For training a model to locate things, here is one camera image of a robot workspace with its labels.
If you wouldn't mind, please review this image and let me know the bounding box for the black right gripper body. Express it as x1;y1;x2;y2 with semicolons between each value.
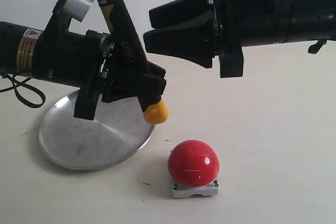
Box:
211;0;290;78

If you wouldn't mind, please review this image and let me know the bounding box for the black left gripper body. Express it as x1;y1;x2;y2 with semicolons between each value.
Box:
33;12;112;120

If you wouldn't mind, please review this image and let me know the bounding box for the yellow black claw hammer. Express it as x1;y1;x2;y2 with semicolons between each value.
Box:
97;0;169;124

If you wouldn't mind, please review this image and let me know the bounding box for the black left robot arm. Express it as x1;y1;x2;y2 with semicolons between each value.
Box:
1;12;169;124

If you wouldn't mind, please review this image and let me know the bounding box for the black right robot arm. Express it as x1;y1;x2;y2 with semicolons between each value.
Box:
143;0;335;78

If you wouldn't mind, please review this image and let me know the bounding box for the red dome push button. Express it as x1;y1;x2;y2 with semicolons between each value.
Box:
167;140;220;199

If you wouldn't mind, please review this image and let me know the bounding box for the round steel plate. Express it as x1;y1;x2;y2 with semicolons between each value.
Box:
38;90;155;171

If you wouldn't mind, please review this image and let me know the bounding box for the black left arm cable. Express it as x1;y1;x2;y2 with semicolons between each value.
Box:
0;73;47;109

